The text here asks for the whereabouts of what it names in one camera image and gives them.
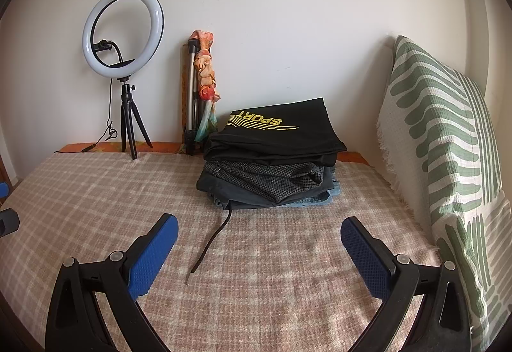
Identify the folded tripod with orange cloth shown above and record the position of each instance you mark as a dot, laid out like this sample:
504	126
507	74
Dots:
204	67

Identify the grey checked pants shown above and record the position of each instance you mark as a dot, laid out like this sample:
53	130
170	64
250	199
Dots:
280	178

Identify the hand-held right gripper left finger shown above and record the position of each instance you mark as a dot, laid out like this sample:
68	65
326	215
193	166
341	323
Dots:
154	256

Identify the green white patterned pillow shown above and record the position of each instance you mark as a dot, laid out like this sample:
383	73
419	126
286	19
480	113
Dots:
440	135

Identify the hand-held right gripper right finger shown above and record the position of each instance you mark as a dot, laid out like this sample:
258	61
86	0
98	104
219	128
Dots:
366	260

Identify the folded silver tripod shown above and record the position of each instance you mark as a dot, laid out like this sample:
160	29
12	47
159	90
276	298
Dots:
192	75

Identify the black mini tripod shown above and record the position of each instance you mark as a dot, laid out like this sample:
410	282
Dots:
127	95

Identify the dark grey pants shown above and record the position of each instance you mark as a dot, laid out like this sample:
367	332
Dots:
210	182

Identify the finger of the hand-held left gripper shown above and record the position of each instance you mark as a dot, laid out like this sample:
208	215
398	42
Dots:
3	190
8	222

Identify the blue jeans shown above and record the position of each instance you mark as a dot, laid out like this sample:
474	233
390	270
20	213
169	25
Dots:
320	198

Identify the beige plaid blanket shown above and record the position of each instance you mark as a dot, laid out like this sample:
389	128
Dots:
260	256

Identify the black pants with yellow stripes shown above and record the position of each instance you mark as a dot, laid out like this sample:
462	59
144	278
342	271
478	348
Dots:
280	139

